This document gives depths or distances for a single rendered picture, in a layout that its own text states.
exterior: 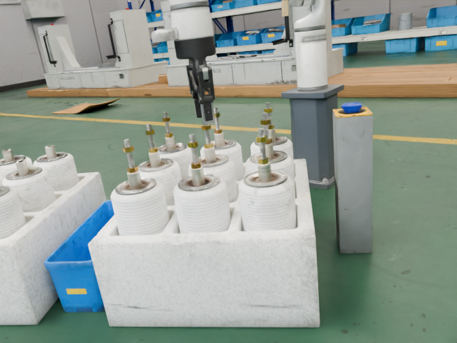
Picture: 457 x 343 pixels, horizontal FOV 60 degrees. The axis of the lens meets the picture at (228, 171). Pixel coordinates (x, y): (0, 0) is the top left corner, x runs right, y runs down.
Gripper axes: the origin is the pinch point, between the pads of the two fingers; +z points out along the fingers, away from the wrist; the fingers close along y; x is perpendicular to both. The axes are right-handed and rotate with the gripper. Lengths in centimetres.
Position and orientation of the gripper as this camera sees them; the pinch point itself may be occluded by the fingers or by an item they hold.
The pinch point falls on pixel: (204, 113)
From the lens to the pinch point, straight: 79.5
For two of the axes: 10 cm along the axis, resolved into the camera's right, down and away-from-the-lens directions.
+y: -2.6, -2.9, 9.2
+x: -9.6, 1.9, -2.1
